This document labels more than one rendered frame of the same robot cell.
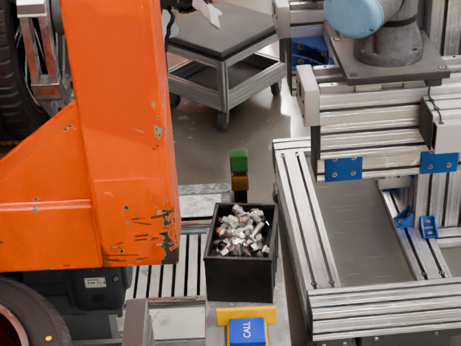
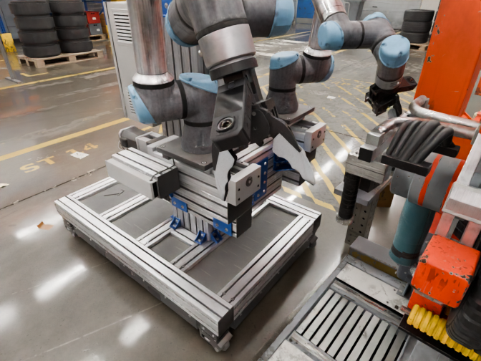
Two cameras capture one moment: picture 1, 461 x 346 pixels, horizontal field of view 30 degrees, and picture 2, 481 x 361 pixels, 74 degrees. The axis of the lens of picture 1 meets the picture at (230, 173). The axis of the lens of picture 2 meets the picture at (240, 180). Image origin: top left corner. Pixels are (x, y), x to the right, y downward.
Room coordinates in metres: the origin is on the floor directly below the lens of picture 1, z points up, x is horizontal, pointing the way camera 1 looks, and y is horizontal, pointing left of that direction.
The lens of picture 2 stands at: (2.92, 0.40, 1.27)
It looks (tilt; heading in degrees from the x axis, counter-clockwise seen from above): 31 degrees down; 221
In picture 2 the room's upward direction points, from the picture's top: straight up
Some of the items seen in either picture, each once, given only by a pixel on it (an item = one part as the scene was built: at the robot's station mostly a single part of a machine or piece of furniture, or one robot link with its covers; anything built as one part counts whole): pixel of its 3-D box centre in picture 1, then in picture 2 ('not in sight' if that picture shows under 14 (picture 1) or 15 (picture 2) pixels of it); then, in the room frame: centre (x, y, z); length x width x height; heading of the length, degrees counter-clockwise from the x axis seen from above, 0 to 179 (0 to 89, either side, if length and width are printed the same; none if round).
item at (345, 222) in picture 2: not in sight; (348, 195); (2.23, 0.17, 0.83); 0.04 x 0.04 x 0.16
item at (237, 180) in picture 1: (239, 179); not in sight; (1.62, -0.02, 0.59); 0.04 x 0.04 x 0.04; 89
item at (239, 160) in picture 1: (239, 160); not in sight; (1.62, -0.02, 0.64); 0.04 x 0.04 x 0.04; 89
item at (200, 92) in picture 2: not in sight; (197, 96); (2.25, -0.35, 0.98); 0.13 x 0.12 x 0.14; 156
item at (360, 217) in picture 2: not in sight; (362, 213); (1.39, -0.02, 0.21); 0.10 x 0.10 x 0.42; 89
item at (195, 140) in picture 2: not in sight; (202, 130); (2.25, -0.34, 0.87); 0.15 x 0.15 x 0.10
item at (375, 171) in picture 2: not in sight; (368, 164); (2.23, 0.20, 0.93); 0.09 x 0.05 x 0.05; 89
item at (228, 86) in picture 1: (223, 64); not in sight; (3.13, 0.00, 0.17); 0.43 x 0.36 x 0.34; 137
